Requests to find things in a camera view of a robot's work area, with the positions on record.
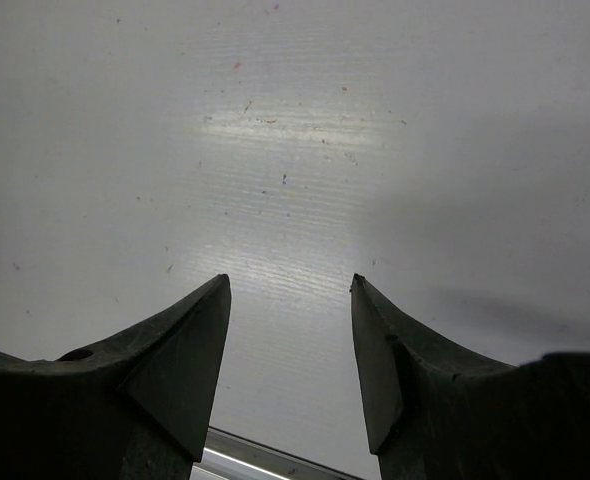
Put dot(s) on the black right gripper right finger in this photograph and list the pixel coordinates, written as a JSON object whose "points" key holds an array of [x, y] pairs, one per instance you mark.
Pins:
{"points": [[436, 410]]}

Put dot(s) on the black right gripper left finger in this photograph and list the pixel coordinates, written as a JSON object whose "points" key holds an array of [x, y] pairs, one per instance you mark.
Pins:
{"points": [[136, 405]]}

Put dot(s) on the aluminium mounting rail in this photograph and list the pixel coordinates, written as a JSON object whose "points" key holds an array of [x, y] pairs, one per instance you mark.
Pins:
{"points": [[229, 456]]}

